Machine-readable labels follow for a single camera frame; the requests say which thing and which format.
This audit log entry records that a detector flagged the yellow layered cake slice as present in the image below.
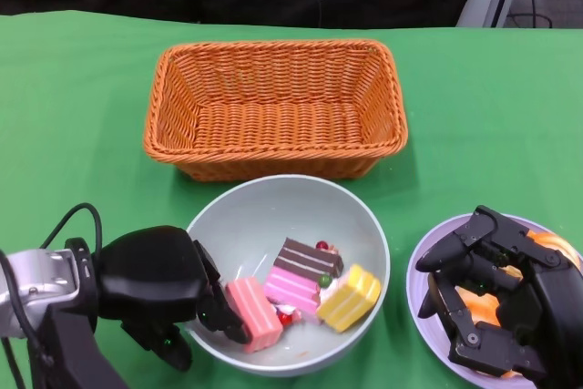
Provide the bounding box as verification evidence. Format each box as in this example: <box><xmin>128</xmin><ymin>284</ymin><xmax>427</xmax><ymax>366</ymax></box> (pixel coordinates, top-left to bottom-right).
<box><xmin>316</xmin><ymin>263</ymin><xmax>383</xmax><ymax>333</ymax></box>

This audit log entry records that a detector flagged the brown layered cake slice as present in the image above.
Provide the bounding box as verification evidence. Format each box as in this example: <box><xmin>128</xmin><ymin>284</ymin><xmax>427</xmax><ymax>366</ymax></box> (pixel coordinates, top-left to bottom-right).
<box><xmin>272</xmin><ymin>237</ymin><xmax>345</xmax><ymax>282</ymax></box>

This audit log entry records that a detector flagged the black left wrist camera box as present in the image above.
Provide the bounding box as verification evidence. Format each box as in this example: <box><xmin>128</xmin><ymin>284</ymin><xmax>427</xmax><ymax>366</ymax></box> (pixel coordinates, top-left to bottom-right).
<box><xmin>26</xmin><ymin>304</ymin><xmax>129</xmax><ymax>389</ymax></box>

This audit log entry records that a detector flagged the small red white piece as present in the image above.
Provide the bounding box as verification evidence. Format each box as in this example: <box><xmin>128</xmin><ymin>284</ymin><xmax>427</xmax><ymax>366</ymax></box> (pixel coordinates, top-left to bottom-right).
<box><xmin>268</xmin><ymin>298</ymin><xmax>302</xmax><ymax>327</ymax></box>

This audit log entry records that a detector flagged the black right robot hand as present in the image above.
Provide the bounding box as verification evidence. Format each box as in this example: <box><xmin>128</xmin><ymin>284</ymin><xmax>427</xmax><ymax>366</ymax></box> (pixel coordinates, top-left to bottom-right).
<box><xmin>414</xmin><ymin>205</ymin><xmax>583</xmax><ymax>389</ymax></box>

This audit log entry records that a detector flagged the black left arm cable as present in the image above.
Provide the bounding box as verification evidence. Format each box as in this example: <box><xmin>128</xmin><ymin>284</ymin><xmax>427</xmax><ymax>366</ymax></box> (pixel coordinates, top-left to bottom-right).
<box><xmin>0</xmin><ymin>201</ymin><xmax>104</xmax><ymax>389</ymax></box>

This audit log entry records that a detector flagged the green tablecloth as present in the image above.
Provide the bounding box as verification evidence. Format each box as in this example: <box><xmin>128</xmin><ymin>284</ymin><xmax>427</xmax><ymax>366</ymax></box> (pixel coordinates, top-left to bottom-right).
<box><xmin>0</xmin><ymin>9</ymin><xmax>583</xmax><ymax>389</ymax></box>

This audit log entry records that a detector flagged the orange wicker basket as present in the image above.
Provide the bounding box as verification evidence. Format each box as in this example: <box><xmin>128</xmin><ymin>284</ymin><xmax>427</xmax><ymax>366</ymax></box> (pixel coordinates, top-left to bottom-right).
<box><xmin>143</xmin><ymin>38</ymin><xmax>410</xmax><ymax>182</ymax></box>

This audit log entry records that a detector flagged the grey round bowl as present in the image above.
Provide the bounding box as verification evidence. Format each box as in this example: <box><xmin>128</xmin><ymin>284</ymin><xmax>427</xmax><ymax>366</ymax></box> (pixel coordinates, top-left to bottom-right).
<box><xmin>184</xmin><ymin>174</ymin><xmax>392</xmax><ymax>379</ymax></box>

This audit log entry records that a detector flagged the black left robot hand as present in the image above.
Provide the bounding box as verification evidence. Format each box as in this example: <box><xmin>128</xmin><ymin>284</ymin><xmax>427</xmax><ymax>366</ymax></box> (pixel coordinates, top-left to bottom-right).
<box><xmin>97</xmin><ymin>224</ymin><xmax>251</xmax><ymax>373</ymax></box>

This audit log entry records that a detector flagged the salmon cake with hole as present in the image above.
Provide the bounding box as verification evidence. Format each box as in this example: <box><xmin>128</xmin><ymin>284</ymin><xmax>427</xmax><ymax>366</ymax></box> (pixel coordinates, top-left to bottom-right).
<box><xmin>225</xmin><ymin>277</ymin><xmax>284</xmax><ymax>354</ymax></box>

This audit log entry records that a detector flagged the orange striped ring bread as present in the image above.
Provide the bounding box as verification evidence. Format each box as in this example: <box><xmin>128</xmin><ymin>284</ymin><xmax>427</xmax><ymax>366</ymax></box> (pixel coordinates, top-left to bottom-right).
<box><xmin>454</xmin><ymin>285</ymin><xmax>525</xmax><ymax>381</ymax></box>
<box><xmin>527</xmin><ymin>230</ymin><xmax>583</xmax><ymax>271</ymax></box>

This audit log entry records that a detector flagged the lavender round plate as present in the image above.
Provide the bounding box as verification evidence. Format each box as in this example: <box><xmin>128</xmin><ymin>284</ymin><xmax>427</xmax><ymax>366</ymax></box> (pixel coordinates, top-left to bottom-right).
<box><xmin>405</xmin><ymin>213</ymin><xmax>583</xmax><ymax>389</ymax></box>

